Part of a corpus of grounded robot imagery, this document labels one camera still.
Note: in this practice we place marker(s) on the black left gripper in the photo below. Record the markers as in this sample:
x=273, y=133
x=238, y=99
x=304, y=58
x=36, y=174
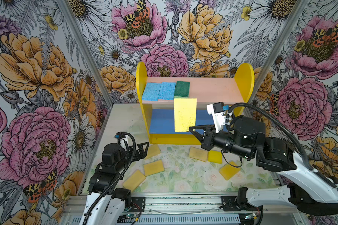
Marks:
x=142, y=153

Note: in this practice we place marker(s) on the tan sponge right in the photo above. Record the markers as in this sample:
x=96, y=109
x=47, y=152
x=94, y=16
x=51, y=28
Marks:
x=198, y=154

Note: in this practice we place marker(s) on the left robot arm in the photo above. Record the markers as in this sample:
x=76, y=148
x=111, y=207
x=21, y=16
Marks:
x=105, y=203

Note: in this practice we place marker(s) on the speckled yellow sponge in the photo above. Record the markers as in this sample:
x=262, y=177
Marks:
x=184, y=113

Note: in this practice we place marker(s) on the bright yellow square sponge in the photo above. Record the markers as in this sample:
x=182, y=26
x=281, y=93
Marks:
x=215, y=157

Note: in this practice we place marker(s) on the yellow shelf with coloured boards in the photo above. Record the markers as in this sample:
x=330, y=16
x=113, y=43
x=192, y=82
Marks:
x=168, y=120

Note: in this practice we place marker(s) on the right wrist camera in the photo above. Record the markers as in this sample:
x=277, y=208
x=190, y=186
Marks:
x=218, y=112

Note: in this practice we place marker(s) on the aluminium frame post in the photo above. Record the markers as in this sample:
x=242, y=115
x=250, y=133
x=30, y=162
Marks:
x=291, y=23
x=79, y=37

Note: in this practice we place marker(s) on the tan yellow sponge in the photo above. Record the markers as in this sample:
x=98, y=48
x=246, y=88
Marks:
x=134, y=180
x=153, y=168
x=153, y=150

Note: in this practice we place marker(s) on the tan yellow sponge lower left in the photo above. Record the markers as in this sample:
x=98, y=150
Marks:
x=134, y=180

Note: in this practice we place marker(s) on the tan yellow sponge middle left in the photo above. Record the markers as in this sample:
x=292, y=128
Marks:
x=153, y=168

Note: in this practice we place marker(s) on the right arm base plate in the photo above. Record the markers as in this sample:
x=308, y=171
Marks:
x=233, y=203

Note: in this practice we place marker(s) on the tan yellow sponge upper left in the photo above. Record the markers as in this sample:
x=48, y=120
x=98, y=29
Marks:
x=153, y=150

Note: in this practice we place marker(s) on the light blue sponge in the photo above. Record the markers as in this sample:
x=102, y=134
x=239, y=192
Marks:
x=151, y=92

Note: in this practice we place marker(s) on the right aluminium frame post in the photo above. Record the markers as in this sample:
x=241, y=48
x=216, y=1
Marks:
x=291, y=23

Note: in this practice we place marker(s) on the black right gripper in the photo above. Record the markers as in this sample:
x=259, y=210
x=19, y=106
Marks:
x=208, y=139

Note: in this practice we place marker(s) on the left aluminium frame post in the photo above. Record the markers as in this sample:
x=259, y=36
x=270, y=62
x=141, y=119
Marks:
x=79, y=37

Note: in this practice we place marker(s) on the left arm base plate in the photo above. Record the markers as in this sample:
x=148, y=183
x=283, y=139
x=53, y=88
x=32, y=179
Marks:
x=137, y=205

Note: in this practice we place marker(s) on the green scouring sponge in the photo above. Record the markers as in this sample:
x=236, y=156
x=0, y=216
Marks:
x=182, y=89

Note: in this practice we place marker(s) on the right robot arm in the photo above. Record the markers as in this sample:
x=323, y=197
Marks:
x=308, y=192

